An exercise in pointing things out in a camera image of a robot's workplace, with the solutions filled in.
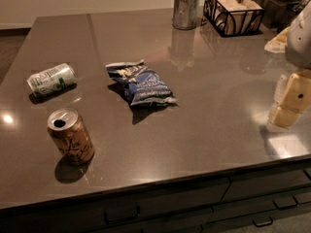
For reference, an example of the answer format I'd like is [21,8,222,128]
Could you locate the dark snack container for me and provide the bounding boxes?
[254,0,306,31]

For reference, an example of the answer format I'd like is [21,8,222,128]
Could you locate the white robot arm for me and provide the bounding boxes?
[266,3,311,132]

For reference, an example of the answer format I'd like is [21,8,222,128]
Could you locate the left drawer handle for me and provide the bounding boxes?
[104,206,140,224]

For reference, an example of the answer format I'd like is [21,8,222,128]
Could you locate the black wire napkin basket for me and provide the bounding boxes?
[202,0,264,37]

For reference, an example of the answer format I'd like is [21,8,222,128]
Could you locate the drawer handle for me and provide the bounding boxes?
[273,196,298,210]
[104,206,140,224]
[253,216,273,228]

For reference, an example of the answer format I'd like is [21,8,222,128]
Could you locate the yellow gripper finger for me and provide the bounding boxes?
[266,104,299,133]
[275,69,311,113]

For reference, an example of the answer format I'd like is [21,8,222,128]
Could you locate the orange soda can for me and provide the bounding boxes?
[48,108,94,165]

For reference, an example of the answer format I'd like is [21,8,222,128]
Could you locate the upper right drawer handle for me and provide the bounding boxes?
[273,196,298,210]

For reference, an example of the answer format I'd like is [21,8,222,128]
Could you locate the lower right drawer handle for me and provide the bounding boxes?
[253,216,273,228]

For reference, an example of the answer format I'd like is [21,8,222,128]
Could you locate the blue chip bag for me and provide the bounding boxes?
[106,60,177,106]

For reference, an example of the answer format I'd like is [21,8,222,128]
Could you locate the metal utensil cup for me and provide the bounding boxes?
[172,0,199,30]

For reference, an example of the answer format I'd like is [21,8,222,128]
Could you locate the yellow snack packet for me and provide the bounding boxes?
[264,27,290,53]

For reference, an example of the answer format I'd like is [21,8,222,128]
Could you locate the green and white can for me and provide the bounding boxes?
[27,63,76,97]

